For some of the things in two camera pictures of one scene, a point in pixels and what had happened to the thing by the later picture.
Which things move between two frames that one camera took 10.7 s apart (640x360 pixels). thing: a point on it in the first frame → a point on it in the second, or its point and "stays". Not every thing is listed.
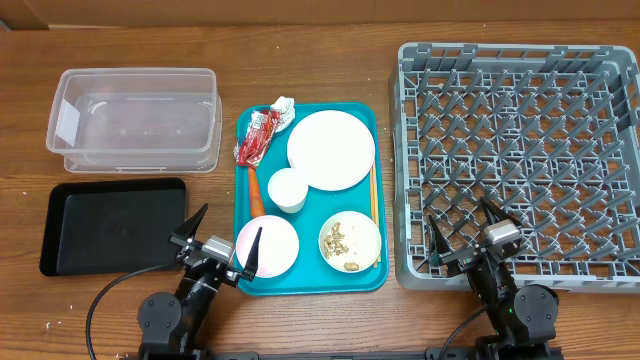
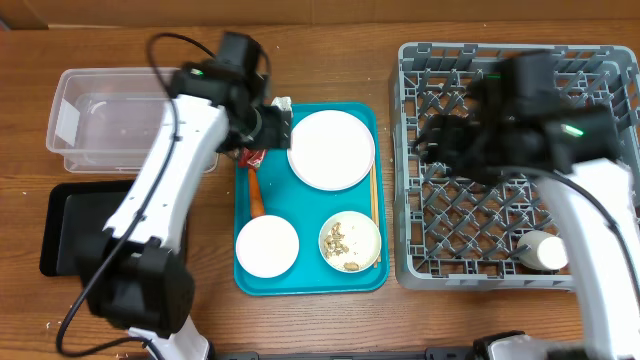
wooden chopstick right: [377, 209] stays
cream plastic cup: [288, 188] → [548, 252]
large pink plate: [333, 149] stays
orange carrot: [256, 201] stays
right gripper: [466, 258] → [451, 145]
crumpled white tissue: [285, 106] stays
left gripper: [180, 236] → [277, 132]
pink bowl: [278, 249] stays
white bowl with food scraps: [350, 241] stays
